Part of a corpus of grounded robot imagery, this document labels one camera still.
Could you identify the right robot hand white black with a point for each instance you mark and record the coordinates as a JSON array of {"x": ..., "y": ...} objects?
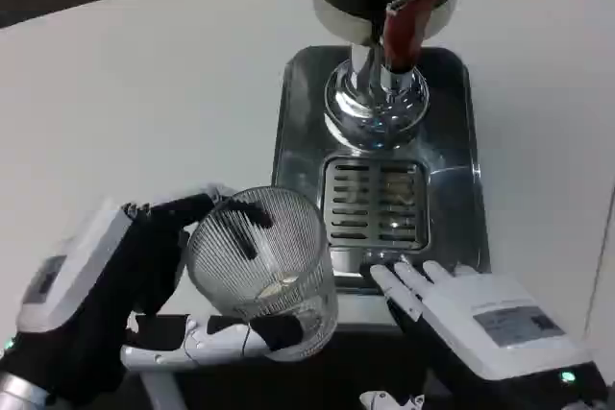
[{"x": 490, "y": 328}]

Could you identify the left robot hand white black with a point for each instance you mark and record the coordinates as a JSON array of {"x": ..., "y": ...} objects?
[{"x": 91, "y": 295}]

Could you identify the clear ribbed glass cup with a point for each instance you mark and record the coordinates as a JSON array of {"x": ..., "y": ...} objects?
[{"x": 288, "y": 256}]

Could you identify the silver left robot forearm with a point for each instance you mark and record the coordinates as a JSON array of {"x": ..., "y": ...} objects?
[{"x": 18, "y": 392}]

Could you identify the slotted steel drip grid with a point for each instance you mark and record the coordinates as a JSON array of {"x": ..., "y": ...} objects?
[{"x": 375, "y": 203}]

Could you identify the steel drip tray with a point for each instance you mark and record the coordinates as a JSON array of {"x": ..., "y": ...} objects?
[{"x": 451, "y": 141}]

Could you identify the red-brown tap lever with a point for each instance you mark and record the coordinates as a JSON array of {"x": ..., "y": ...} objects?
[{"x": 406, "y": 21}]

